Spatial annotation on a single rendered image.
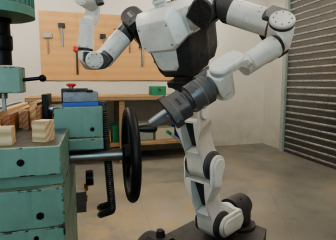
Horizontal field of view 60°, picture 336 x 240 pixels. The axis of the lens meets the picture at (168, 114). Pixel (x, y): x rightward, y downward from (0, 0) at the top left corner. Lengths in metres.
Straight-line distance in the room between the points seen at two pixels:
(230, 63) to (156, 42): 0.44
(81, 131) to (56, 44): 3.42
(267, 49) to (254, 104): 4.07
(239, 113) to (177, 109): 4.07
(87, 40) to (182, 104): 0.65
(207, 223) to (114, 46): 1.00
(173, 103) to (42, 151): 0.38
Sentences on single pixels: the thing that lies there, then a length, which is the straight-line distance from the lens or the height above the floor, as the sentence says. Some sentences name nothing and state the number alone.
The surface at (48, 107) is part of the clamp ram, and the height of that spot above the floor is 0.96.
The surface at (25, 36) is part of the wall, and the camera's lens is 4.32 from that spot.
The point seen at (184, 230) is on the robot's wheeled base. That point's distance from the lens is 1.83.
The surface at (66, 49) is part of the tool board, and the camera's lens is 4.23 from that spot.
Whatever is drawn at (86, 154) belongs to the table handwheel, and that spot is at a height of 0.82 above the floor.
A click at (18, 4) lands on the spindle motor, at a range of 0.85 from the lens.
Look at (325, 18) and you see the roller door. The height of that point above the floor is 1.79.
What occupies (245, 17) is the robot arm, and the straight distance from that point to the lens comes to 1.05.
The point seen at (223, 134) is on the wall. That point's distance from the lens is 4.79.
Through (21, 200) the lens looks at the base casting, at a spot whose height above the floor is 0.78.
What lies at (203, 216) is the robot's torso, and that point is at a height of 0.33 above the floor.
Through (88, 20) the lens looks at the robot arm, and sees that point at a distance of 1.37.
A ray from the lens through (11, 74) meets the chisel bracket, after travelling 0.86.
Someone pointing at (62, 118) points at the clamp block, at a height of 0.93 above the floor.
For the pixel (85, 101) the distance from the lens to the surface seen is 0.86.
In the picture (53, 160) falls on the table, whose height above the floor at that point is 0.87.
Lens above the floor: 1.03
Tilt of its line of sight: 6 degrees down
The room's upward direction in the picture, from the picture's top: straight up
